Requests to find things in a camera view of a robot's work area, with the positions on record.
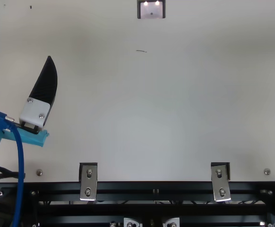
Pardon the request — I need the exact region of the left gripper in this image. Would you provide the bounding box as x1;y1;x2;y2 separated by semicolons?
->
0;55;58;172

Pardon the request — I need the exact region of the blue cable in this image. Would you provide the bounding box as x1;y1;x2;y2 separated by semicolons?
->
0;110;26;227

